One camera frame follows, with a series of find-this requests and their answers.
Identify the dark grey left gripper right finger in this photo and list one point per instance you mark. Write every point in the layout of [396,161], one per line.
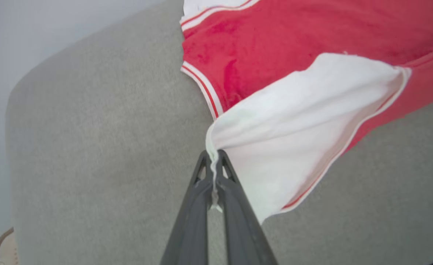
[242,235]

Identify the beige curved object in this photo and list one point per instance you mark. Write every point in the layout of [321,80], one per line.
[8,250]

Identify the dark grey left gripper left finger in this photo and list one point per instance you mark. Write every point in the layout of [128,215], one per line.
[190,228]

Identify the grey fabric sofa cushion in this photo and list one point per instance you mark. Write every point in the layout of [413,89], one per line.
[91,147]

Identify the red and white basketball jersey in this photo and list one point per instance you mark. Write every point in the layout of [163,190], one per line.
[275,44]

